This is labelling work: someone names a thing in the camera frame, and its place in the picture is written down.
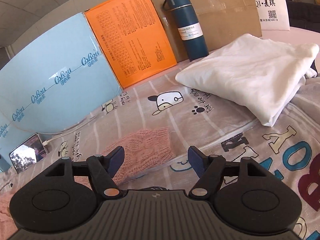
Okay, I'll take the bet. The brown cardboard box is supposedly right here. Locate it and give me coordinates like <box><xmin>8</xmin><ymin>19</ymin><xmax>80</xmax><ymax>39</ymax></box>
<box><xmin>145</xmin><ymin>0</ymin><xmax>263</xmax><ymax>63</ymax></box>

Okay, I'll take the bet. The orange printed box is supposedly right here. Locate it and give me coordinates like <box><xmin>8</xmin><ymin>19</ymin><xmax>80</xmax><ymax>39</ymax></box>
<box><xmin>84</xmin><ymin>0</ymin><xmax>178</xmax><ymax>89</ymax></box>

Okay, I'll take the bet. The folded white garment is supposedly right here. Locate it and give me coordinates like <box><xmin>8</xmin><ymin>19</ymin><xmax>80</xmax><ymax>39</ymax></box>
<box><xmin>175</xmin><ymin>34</ymin><xmax>319</xmax><ymax>127</ymax></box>

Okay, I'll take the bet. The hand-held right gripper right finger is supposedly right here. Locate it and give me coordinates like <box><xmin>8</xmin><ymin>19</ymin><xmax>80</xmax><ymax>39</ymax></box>
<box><xmin>188</xmin><ymin>146</ymin><xmax>267</xmax><ymax>199</ymax></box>

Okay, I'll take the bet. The cartoon printed striped bedsheet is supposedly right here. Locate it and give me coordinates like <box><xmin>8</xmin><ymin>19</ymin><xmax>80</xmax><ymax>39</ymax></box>
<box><xmin>0</xmin><ymin>74</ymin><xmax>320</xmax><ymax>200</ymax></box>

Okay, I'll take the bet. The dark blue vacuum bottle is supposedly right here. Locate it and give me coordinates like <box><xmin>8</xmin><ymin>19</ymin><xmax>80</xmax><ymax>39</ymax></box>
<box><xmin>162</xmin><ymin>0</ymin><xmax>209</xmax><ymax>62</ymax></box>

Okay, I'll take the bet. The large light blue carton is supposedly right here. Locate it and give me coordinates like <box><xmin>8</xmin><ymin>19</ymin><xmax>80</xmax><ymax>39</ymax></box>
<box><xmin>0</xmin><ymin>12</ymin><xmax>123</xmax><ymax>173</ymax></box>

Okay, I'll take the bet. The white charging cable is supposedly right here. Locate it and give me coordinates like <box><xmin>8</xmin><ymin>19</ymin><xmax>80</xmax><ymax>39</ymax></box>
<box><xmin>42</xmin><ymin>119</ymin><xmax>98</xmax><ymax>147</ymax></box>

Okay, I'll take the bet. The pink knitted sweater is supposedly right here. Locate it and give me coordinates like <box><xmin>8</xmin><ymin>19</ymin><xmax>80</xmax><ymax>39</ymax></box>
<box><xmin>0</xmin><ymin>127</ymin><xmax>175</xmax><ymax>230</ymax></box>

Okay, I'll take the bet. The smartphone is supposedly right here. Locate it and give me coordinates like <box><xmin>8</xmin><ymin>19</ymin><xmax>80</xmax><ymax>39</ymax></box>
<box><xmin>9</xmin><ymin>133</ymin><xmax>49</xmax><ymax>174</ymax></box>

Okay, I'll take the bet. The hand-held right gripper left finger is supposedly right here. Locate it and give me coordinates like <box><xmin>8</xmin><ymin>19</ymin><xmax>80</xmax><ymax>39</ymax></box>
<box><xmin>45</xmin><ymin>146</ymin><xmax>125</xmax><ymax>198</ymax></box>

